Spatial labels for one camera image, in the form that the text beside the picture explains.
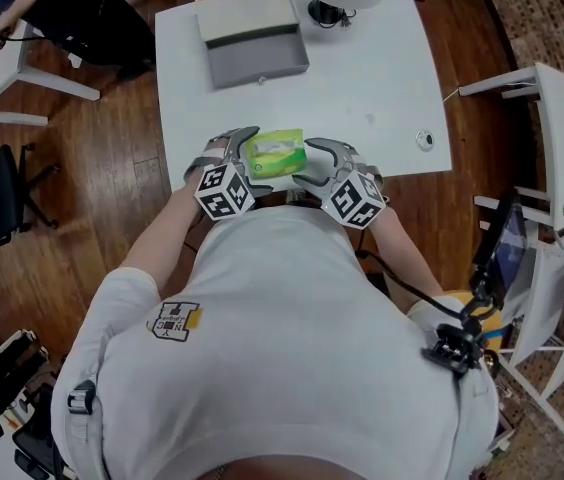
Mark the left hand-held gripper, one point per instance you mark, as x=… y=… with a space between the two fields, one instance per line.
x=224 y=193

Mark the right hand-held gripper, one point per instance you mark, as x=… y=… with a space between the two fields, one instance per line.
x=354 y=200

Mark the green tissue pack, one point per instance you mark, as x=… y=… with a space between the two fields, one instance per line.
x=277 y=157

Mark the grey drawer container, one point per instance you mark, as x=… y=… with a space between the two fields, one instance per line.
x=257 y=60

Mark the person's right forearm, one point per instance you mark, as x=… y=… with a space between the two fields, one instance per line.
x=402 y=253

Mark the person's left forearm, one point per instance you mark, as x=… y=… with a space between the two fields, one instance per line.
x=162 y=238

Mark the white t-shirt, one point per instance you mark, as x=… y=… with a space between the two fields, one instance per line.
x=272 y=348

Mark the black tablet screen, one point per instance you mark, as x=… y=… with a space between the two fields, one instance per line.
x=507 y=248

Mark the white side table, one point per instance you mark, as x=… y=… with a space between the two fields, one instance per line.
x=7 y=75

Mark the white metal frame rack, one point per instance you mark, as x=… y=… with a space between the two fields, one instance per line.
x=542 y=288

